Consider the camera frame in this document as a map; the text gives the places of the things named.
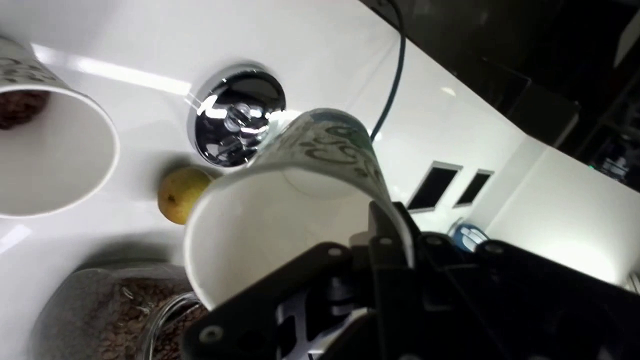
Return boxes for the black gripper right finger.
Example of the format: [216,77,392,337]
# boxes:
[407,225,640,360]

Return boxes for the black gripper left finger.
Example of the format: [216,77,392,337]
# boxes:
[180,200,411,360]

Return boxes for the printed white paper cup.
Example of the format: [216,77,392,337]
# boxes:
[182,106,396,312]

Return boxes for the brown coffee beans pile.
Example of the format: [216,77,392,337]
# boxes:
[0,89,53,132]

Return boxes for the shiny metal cup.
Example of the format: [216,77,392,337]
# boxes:
[185,62,291,169]

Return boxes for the green yellow pear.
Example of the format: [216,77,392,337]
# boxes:
[156,163,214,227]

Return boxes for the glass jar of coffee beans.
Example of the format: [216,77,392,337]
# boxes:
[35,262,210,360]

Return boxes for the large white plate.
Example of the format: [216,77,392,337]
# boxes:
[0,33,123,219]

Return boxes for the teal power cable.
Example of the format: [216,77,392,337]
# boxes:
[368,0,411,143]

